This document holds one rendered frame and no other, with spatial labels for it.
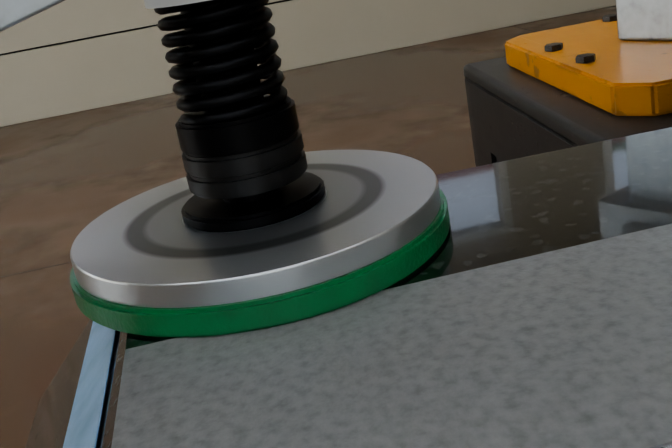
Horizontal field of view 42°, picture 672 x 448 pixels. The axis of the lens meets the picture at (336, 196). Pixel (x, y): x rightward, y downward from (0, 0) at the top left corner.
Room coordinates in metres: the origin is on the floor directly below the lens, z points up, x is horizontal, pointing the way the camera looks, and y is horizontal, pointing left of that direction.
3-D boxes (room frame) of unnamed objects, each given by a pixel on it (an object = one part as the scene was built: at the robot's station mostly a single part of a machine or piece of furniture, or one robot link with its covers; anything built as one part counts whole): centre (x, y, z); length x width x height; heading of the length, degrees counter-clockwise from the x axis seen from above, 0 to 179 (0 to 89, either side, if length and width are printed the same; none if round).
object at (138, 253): (0.48, 0.05, 0.87); 0.21 x 0.21 x 0.01
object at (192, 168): (0.48, 0.05, 0.91); 0.07 x 0.07 x 0.01
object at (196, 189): (0.48, 0.05, 0.89); 0.07 x 0.07 x 0.01
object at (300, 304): (0.48, 0.05, 0.86); 0.22 x 0.22 x 0.04
